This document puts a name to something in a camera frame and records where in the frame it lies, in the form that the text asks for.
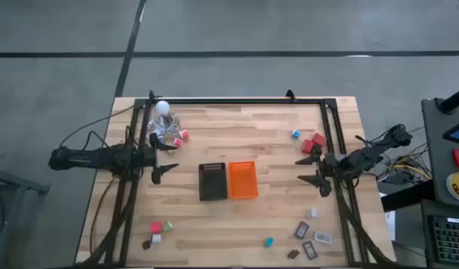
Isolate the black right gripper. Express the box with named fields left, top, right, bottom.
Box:
left=295, top=144, right=345, bottom=198

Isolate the thin brown cable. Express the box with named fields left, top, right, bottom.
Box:
left=89, top=175, right=117, bottom=257

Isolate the backlit keyboard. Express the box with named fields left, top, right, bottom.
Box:
left=428, top=214, right=459, bottom=265

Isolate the black arm base cable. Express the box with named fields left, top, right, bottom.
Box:
left=59, top=105, right=136, bottom=149

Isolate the orange slotted plastic basket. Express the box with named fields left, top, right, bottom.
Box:
left=228, top=161, right=259, bottom=200

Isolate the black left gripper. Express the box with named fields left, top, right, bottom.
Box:
left=136, top=132, right=180, bottom=185

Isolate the dark framed card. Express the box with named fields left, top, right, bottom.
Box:
left=302, top=240, right=319, bottom=261
left=294, top=220, right=310, bottom=241

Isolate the white light bulb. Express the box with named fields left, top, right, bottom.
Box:
left=155, top=99, right=170, bottom=116

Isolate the grey control console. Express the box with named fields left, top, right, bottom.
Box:
left=422, top=97, right=459, bottom=208

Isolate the grey framed chip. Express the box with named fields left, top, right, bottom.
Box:
left=314, top=231, right=333, bottom=245

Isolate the black cable bundle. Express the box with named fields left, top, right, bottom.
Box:
left=336, top=186, right=397, bottom=268
left=79, top=179, right=137, bottom=267

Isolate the grey keyboard desk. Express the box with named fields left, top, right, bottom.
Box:
left=419, top=200, right=459, bottom=269

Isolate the tangle of coloured cables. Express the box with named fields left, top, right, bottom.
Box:
left=363, top=143, right=434, bottom=186

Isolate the white power adapter with cable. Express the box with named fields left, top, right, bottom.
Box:
left=146, top=111, right=181, bottom=137

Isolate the black console crossbar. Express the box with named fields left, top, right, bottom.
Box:
left=381, top=179, right=436, bottom=213

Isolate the black metal table frame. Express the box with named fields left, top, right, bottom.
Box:
left=104, top=97, right=369, bottom=267

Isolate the grey metal cart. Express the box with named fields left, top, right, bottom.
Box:
left=0, top=164, right=51, bottom=269

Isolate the black console pole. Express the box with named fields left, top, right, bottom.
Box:
left=438, top=84, right=459, bottom=114

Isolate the white box on floor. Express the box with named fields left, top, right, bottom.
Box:
left=384, top=211, right=397, bottom=242

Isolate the black slotted plastic basket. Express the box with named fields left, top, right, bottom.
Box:
left=198, top=162, right=229, bottom=202

